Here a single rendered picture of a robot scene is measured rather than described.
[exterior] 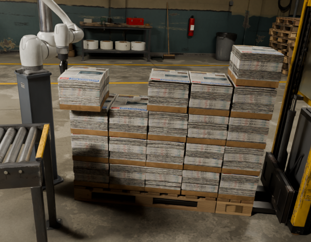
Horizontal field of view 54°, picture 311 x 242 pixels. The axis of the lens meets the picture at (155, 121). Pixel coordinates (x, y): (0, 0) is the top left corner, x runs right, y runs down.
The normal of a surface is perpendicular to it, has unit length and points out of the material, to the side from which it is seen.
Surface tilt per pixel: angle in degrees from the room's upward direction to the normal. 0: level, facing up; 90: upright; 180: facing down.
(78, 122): 90
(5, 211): 0
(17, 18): 90
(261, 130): 90
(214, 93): 90
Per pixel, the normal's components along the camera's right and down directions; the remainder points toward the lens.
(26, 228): 0.05, -0.93
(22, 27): 0.22, 0.37
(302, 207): -0.07, 0.37
